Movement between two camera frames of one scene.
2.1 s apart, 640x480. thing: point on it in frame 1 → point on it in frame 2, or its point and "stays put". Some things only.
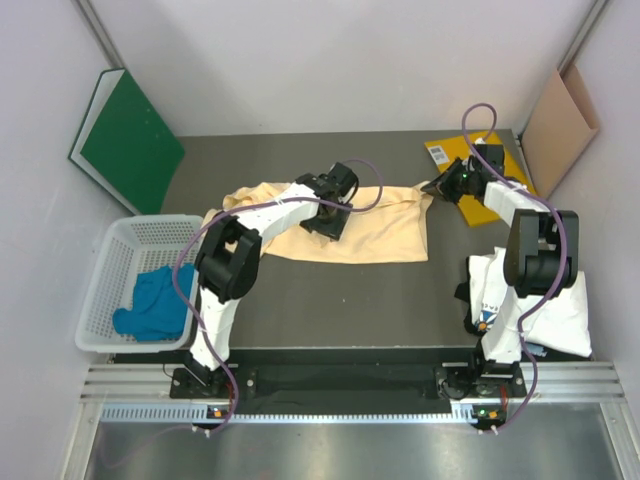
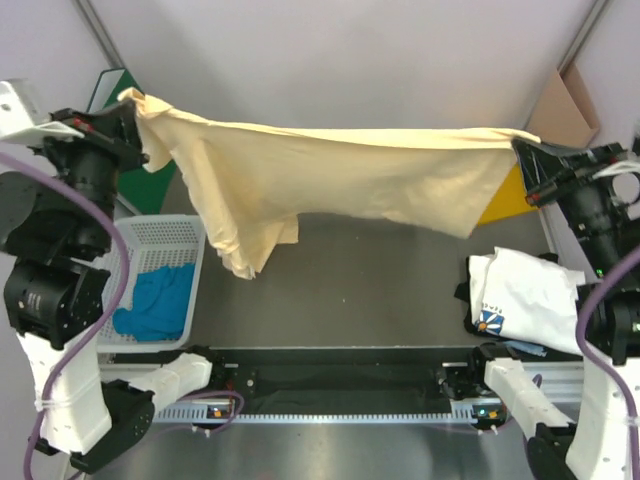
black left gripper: [330, 229] → [116, 128]
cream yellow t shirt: [384, 226] → [247, 184]
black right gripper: [441, 185] → [546, 172]
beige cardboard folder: [561, 125] stays put
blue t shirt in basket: [158, 311] stays put
